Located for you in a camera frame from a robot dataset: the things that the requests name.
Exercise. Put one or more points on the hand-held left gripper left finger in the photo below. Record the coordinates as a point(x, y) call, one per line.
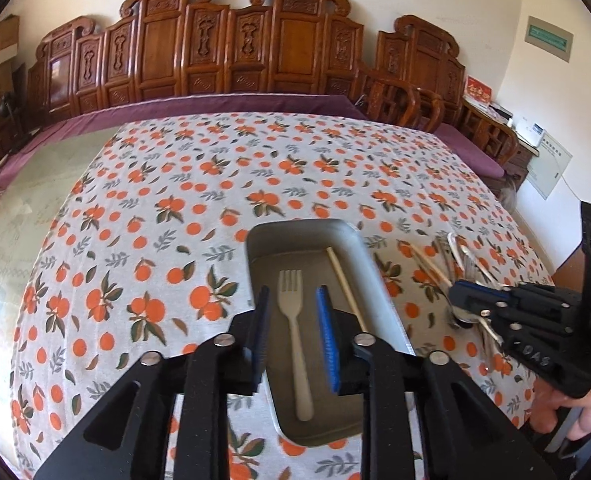
point(262, 335)

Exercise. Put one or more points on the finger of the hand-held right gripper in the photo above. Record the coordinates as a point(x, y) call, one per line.
point(520, 327)
point(475, 290)

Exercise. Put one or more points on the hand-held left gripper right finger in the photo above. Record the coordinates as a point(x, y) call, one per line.
point(328, 340)

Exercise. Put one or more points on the metal spoon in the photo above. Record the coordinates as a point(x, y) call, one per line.
point(463, 317)

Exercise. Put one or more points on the cream plastic fork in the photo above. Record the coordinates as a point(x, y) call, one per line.
point(291, 310)

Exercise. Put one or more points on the wooden chopstick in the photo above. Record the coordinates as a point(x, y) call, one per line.
point(433, 276)
point(428, 265)
point(343, 280)

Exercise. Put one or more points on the grey metal tray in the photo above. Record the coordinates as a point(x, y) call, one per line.
point(270, 260)

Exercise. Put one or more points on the metal fork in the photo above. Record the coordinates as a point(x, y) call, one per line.
point(480, 270)

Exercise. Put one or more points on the carved wooden side table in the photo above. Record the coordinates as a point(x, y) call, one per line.
point(495, 140)

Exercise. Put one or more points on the white device box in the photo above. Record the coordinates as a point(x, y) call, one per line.
point(529, 131)

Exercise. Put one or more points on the orange print tablecloth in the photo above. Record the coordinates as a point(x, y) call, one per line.
point(175, 185)

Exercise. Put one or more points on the stack of papers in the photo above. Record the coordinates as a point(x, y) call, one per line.
point(499, 112)

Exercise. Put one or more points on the red card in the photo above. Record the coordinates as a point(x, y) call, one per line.
point(479, 91)

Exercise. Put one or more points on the wooden armchair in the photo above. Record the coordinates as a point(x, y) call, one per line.
point(390, 100)

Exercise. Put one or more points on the narrow carved wooden sofa back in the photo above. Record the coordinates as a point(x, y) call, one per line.
point(425, 60)

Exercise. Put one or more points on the white and red box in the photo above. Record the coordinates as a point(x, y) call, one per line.
point(0, 56)

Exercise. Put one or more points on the green wall sign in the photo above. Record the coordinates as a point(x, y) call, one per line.
point(549, 39)

